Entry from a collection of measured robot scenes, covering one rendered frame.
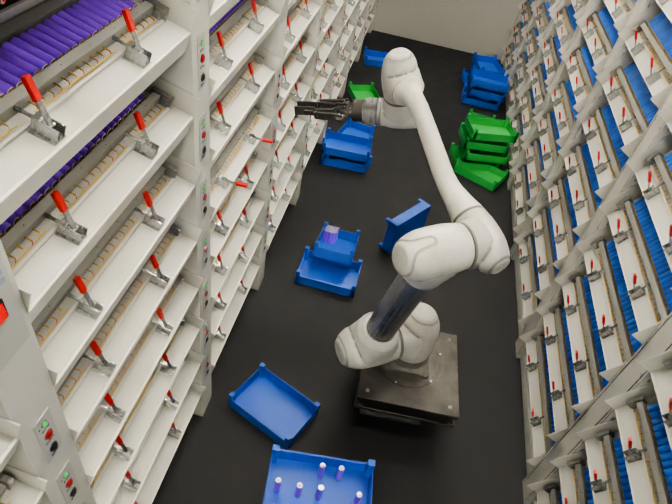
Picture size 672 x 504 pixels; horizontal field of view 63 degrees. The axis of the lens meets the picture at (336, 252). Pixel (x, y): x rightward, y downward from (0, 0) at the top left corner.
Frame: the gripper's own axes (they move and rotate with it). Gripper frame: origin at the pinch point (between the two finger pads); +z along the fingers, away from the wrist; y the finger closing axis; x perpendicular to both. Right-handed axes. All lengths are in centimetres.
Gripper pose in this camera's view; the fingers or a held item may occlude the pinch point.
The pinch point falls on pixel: (305, 108)
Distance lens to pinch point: 193.0
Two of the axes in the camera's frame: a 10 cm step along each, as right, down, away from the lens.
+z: -9.8, -1.0, 1.8
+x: 0.5, 7.5, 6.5
